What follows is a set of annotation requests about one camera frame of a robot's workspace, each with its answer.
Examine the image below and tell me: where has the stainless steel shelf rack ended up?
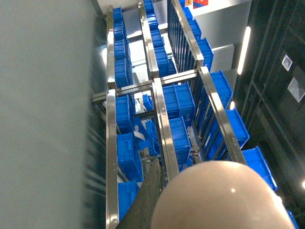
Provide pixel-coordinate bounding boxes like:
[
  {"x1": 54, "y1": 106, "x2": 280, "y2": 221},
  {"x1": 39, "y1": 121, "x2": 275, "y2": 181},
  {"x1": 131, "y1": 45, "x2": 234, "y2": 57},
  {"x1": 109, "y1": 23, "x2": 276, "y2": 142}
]
[{"x1": 92, "y1": 0, "x2": 246, "y2": 229}]

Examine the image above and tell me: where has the beige plastic scoop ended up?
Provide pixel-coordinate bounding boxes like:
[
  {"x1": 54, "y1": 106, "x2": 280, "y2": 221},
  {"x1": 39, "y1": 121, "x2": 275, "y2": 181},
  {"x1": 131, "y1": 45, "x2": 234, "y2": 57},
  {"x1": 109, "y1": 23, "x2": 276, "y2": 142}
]
[{"x1": 151, "y1": 161, "x2": 294, "y2": 229}]

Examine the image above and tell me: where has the orange wall sign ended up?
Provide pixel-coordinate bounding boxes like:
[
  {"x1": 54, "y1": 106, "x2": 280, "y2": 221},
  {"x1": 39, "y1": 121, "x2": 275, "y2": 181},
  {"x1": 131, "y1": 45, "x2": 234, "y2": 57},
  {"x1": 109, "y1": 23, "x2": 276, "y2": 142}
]
[{"x1": 185, "y1": 0, "x2": 193, "y2": 7}]

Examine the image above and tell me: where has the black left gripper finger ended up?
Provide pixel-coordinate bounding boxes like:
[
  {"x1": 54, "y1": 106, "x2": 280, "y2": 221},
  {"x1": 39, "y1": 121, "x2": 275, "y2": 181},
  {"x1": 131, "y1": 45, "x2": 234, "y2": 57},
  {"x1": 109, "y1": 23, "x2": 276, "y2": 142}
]
[{"x1": 116, "y1": 158, "x2": 164, "y2": 229}]

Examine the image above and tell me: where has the blue red wall sign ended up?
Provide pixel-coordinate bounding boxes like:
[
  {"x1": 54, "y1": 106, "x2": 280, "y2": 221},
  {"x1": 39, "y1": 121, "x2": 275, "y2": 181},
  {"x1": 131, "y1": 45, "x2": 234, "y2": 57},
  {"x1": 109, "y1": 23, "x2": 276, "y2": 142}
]
[{"x1": 193, "y1": 0, "x2": 209, "y2": 9}]

